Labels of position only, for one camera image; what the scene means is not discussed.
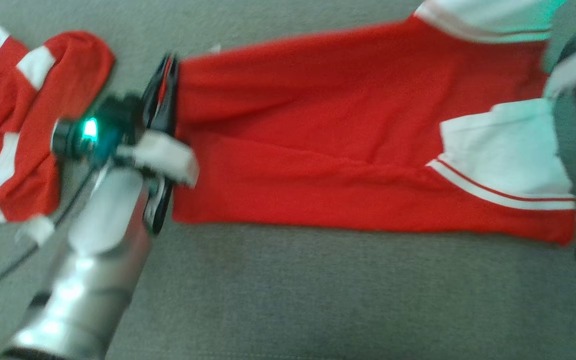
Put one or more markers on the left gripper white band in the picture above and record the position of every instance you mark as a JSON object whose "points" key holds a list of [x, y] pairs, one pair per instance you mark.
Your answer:
{"points": [[165, 155]]}

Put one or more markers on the red shorts wide white stripe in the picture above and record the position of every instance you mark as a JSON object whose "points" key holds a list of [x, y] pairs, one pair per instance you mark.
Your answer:
{"points": [[68, 75]]}

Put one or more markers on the red jersey white striped panels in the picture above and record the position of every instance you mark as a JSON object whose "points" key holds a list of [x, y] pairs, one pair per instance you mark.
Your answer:
{"points": [[293, 125]]}

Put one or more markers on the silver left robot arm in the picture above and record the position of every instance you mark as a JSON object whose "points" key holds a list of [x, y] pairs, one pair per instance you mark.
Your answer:
{"points": [[93, 260]]}

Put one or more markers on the grey fabric sofa seat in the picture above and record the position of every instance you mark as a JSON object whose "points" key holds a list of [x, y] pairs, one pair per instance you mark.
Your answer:
{"points": [[318, 300]]}

